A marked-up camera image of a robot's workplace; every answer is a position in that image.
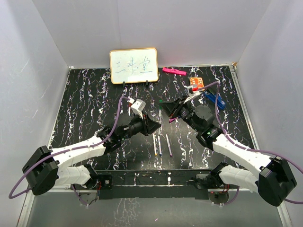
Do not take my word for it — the blue marker pen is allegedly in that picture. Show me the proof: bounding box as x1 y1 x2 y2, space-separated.
158 135 162 157

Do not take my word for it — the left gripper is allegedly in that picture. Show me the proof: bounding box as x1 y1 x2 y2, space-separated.
119 112 161 141

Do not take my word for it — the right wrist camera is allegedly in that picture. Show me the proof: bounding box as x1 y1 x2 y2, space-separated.
184 85 201 103

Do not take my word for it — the small whiteboard with writing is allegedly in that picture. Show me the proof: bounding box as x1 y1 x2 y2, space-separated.
109 48 159 84

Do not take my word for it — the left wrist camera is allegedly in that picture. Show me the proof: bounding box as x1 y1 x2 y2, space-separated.
131 99 146 119

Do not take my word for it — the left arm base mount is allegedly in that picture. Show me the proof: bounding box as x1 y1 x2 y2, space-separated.
72 174 113 192

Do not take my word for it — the blue plastic clip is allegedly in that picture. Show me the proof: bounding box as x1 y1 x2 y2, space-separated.
204 89 225 110

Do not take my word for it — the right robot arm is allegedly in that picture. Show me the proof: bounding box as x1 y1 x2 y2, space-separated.
160 98 297 207

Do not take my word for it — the pink marker pen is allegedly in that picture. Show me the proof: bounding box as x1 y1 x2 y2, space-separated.
165 134 173 157

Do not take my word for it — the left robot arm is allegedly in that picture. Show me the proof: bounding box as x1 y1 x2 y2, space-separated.
22 114 161 195

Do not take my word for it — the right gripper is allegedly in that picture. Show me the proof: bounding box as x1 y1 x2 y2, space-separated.
160 96 201 132

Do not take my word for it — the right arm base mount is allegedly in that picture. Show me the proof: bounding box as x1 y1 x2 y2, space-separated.
185 172 237 200

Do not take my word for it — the green marker pen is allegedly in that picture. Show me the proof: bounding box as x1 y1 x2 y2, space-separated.
158 109 161 136

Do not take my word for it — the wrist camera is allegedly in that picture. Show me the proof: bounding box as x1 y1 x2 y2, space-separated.
131 99 146 119
184 85 201 103

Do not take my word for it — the yellow marker pen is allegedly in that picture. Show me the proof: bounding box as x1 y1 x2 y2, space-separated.
152 134 157 156

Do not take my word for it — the purple cable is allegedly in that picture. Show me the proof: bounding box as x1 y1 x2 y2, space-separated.
198 81 303 206
9 96 133 209

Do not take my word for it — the orange card box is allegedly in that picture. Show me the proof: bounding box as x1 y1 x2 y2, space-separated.
189 77 204 91

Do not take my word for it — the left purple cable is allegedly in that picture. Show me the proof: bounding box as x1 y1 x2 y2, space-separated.
9 96 133 209

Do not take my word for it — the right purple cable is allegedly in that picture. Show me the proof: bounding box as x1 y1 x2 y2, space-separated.
198 81 303 206

